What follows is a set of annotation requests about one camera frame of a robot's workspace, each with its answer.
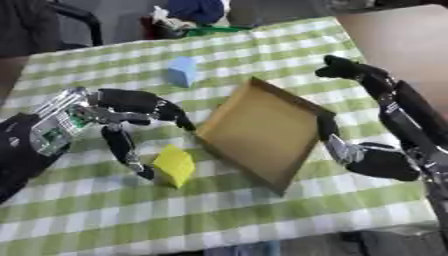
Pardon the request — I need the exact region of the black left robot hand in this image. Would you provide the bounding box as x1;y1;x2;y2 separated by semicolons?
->
85;87;198;181

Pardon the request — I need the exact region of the wooden table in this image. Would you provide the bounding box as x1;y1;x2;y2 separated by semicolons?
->
336;4;448;116

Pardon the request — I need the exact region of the blue block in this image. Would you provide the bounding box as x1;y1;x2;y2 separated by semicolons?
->
166;55;202;89

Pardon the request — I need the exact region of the tan cardboard box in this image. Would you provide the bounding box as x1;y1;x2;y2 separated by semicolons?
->
194;76;340;198

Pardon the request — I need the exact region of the green item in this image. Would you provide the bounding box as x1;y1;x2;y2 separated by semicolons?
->
183;25;254;37

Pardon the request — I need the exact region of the blue bag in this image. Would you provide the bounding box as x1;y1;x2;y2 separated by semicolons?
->
166;0;228;25

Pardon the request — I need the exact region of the person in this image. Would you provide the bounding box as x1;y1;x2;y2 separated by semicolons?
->
0;0;63;103

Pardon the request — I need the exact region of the yellow block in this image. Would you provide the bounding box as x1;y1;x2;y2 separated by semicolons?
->
150;143;198;190

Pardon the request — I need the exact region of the white crumpled item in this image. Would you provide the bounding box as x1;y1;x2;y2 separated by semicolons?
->
150;5;198;32

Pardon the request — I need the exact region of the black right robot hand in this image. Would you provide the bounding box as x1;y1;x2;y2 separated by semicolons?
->
313;54;448;183

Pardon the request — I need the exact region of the black chair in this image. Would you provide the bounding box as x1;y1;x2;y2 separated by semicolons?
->
47;1;107;48

